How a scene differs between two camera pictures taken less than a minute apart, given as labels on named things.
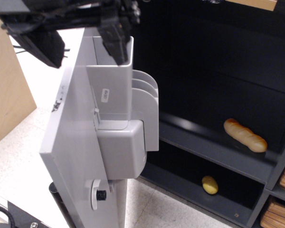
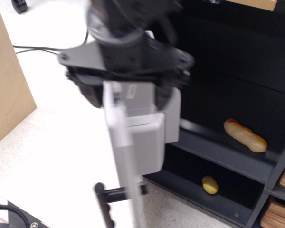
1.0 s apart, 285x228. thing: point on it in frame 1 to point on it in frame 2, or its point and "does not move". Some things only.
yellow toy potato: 210,185 does not move
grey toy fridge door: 106,118 to 140,130
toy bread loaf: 245,135 does not move
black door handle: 52,190 to 107,195
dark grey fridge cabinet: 213,61 does not move
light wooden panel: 11,99 does not move
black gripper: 31,23 to 138,57
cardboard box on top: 267,4 does not move
